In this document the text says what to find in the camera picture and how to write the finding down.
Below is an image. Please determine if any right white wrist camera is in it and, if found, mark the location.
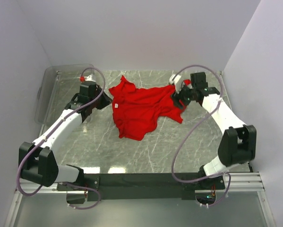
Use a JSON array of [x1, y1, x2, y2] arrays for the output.
[[169, 74, 183, 94]]

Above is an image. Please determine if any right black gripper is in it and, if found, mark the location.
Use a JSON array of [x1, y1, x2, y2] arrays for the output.
[[170, 81, 197, 111]]

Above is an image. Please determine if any red t shirt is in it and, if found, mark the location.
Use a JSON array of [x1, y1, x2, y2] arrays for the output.
[[109, 76, 184, 141]]

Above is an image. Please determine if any black base beam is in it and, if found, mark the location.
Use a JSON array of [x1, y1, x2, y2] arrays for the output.
[[56, 173, 226, 202]]

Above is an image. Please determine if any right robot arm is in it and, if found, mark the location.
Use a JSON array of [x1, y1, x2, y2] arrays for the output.
[[169, 72, 257, 189]]

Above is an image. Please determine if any aluminium rail frame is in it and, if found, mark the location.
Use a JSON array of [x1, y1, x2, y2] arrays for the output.
[[4, 70, 274, 227]]

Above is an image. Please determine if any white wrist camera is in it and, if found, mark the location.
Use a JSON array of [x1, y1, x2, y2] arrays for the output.
[[169, 74, 183, 94], [79, 74, 96, 83]]

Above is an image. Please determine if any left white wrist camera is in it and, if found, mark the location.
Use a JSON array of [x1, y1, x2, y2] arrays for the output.
[[79, 74, 96, 83]]

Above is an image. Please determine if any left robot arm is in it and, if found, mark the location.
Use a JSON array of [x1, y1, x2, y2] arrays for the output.
[[18, 81, 112, 190]]

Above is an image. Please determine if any clear plastic bin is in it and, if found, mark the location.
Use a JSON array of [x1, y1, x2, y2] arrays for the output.
[[34, 63, 93, 125]]

